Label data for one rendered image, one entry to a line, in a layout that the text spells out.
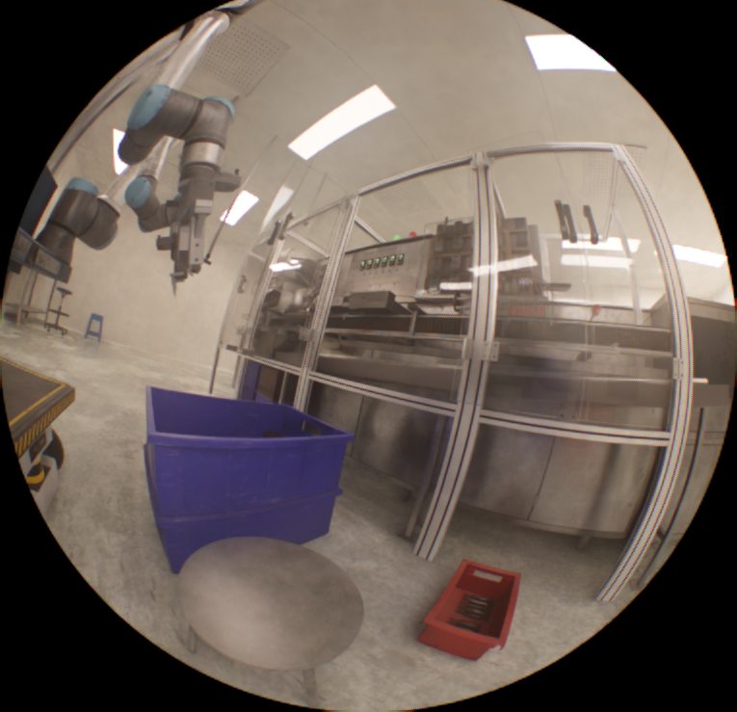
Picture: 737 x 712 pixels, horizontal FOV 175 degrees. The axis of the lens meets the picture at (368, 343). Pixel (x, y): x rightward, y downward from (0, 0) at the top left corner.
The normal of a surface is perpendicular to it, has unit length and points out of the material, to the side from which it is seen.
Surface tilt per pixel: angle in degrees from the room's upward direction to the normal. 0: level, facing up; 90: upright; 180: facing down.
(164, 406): 90
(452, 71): 180
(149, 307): 90
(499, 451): 90
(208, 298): 90
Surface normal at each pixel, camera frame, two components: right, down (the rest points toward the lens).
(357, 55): -0.20, 0.97
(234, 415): 0.79, 0.08
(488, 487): -0.61, -0.23
